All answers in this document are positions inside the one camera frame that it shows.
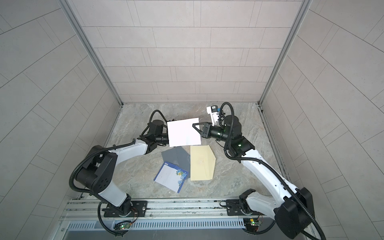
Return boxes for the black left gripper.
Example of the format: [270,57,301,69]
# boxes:
[154,131,190,147]

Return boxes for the white letter paper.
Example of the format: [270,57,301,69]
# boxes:
[167,118,202,147]

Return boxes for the cream yellow envelope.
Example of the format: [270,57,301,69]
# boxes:
[190,146,216,181]

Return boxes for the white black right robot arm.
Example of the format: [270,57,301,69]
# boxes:
[192,115,315,240]

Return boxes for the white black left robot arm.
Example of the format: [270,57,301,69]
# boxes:
[69,120,169,217]

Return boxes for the grey envelope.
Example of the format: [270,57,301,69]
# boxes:
[162,147,191,172]

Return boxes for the blue floral notepad card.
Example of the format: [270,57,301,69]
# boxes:
[154,162,189,193]

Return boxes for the left green circuit board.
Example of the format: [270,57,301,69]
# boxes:
[114,221,133,231]

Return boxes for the green circuit board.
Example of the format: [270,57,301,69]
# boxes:
[243,218,263,232]
[114,221,133,231]

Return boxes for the right green circuit board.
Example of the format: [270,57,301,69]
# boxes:
[243,218,263,232]

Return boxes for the metal corner profile right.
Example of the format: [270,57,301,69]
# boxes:
[259,0,312,107]

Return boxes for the metal corner profile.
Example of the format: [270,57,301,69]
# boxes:
[259,0,312,107]
[58,0,124,106]

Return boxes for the metal corner profile left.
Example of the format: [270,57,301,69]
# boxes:
[58,0,124,106]

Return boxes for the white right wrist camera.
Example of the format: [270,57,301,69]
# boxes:
[207,105,220,126]

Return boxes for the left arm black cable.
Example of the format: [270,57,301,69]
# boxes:
[68,109,168,194]

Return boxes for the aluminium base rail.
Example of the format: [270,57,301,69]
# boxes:
[59,198,272,231]

